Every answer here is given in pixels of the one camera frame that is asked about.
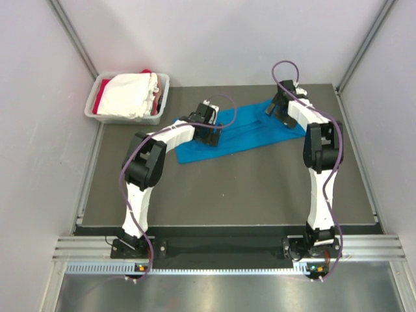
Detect blue t shirt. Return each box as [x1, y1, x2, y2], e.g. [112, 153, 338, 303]
[175, 100, 306, 164]

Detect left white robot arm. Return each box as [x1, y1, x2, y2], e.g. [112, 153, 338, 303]
[118, 100, 223, 258]

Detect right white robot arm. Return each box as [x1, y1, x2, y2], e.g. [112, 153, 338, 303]
[265, 80, 343, 257]

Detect white plastic bin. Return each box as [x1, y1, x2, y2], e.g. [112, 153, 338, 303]
[84, 71, 170, 125]

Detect white t shirt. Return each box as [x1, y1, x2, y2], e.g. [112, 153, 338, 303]
[97, 72, 160, 118]

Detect red t shirt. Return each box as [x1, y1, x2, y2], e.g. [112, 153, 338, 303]
[92, 68, 163, 115]

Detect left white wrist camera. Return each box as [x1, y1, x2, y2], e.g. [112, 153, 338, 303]
[202, 99, 219, 125]

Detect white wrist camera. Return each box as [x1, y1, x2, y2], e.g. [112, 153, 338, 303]
[294, 82, 307, 98]
[202, 99, 219, 125]

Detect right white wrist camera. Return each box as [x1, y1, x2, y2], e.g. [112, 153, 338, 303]
[294, 82, 307, 98]

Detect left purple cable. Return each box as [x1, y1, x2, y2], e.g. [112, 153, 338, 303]
[118, 94, 238, 283]

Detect purple cable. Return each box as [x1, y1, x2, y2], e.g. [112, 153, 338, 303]
[118, 94, 238, 283]
[271, 60, 345, 283]

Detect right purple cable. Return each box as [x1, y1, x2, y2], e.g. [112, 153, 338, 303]
[271, 60, 345, 283]

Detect grey slotted cable duct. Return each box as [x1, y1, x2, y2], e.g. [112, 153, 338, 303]
[66, 262, 325, 277]

